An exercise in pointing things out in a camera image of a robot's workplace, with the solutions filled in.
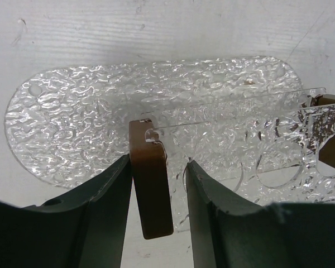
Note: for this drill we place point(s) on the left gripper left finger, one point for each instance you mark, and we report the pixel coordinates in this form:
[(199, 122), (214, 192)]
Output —
[(84, 227)]

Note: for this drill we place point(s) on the clear textured acrylic tray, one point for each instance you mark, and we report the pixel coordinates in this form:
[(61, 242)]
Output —
[(67, 125)]

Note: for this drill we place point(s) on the clear rack with brown ends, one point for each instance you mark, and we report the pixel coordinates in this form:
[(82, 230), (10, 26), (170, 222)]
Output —
[(269, 148)]

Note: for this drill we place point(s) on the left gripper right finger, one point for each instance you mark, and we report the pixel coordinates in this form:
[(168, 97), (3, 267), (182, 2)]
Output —
[(229, 231)]

